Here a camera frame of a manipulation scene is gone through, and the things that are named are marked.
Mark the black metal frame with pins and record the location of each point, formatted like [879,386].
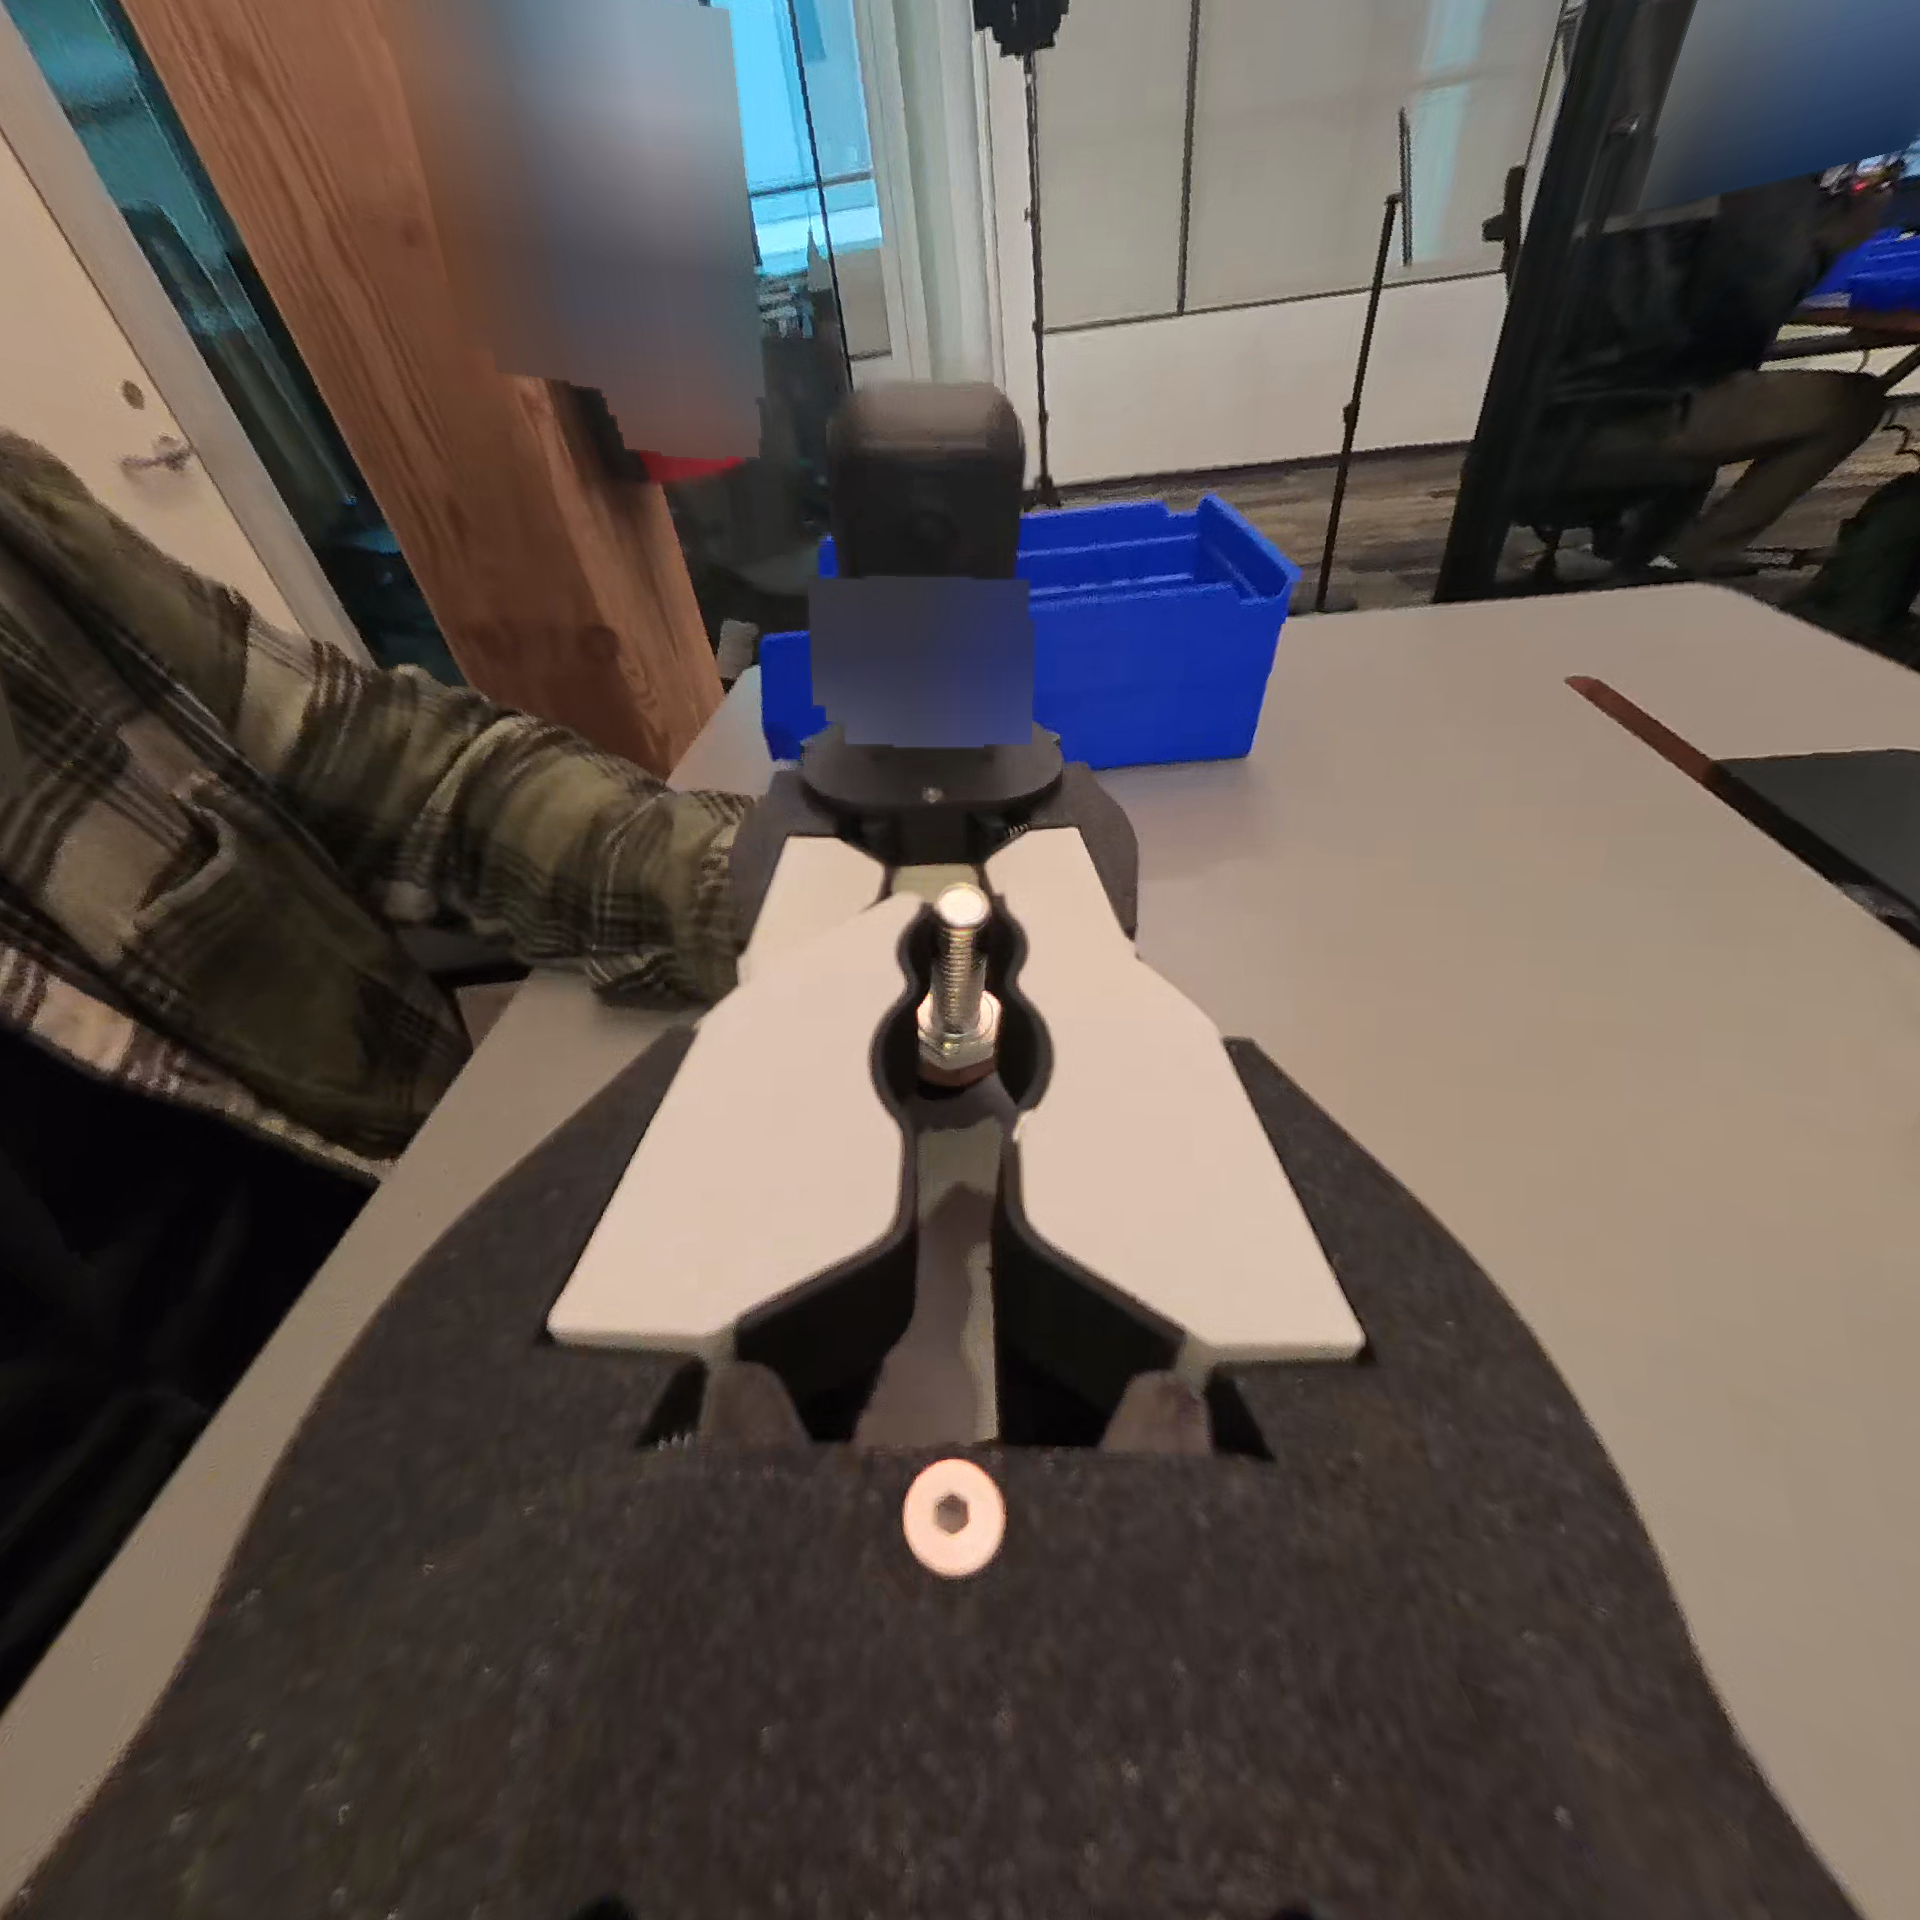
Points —
[1560,225]

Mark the dark backpack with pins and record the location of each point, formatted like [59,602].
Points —
[1869,578]

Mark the wooden pillar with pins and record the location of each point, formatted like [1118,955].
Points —
[301,300]

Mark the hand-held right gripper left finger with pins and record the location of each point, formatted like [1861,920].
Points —
[750,1171]

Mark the person's left forearm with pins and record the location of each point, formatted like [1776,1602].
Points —
[525,840]

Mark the black light stand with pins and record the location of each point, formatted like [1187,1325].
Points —
[1023,23]

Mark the small blue storage bin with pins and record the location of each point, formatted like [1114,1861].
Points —
[1875,272]

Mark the black flat pad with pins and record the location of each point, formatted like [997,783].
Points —
[1846,825]

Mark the steel hex bolt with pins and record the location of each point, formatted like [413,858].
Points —
[960,961]

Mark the steel hex nut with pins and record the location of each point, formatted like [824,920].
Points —
[955,1031]

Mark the black tripod stand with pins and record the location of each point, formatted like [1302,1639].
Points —
[1334,593]

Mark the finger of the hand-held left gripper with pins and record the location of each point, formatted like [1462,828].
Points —
[1066,885]
[819,900]

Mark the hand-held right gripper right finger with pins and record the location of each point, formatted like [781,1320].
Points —
[1185,1185]

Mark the blue plastic bin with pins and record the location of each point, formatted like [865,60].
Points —
[1142,660]

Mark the person's plaid shirt torso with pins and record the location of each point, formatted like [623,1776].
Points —
[120,840]

